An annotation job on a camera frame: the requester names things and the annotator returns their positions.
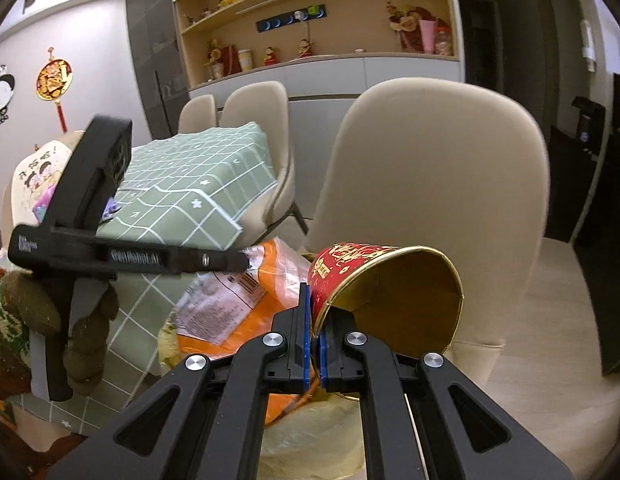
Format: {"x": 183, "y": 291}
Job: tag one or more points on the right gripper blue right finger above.
{"x": 334, "y": 328}

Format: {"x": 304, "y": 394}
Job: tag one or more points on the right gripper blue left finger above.
{"x": 299, "y": 343}

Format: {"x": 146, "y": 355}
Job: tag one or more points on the red gold paper cup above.
{"x": 411, "y": 298}

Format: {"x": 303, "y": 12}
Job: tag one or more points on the orange green snack bag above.
{"x": 219, "y": 312}

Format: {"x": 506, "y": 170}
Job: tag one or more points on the yellow trash bin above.
{"x": 320, "y": 439}

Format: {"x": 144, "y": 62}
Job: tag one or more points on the left gloved hand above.
{"x": 28, "y": 306}

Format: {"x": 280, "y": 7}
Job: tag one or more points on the pink toy box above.
{"x": 39, "y": 209}

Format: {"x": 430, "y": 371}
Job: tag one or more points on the beige mesh food cover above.
{"x": 31, "y": 180}

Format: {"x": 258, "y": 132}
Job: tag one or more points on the green grid tablecloth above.
{"x": 186, "y": 190}

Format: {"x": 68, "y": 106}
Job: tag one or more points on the red chinese knot ornament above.
{"x": 53, "y": 81}

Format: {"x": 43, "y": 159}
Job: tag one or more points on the beige chair far left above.
{"x": 198, "y": 114}

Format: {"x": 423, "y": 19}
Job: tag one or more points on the beige chair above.
{"x": 266, "y": 105}
{"x": 452, "y": 166}
{"x": 198, "y": 114}

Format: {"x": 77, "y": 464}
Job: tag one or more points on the beige chair near right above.
{"x": 452, "y": 166}

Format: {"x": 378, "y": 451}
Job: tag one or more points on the beige chair middle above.
{"x": 266, "y": 105}

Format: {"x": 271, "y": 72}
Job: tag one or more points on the panda wall clock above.
{"x": 7, "y": 88}

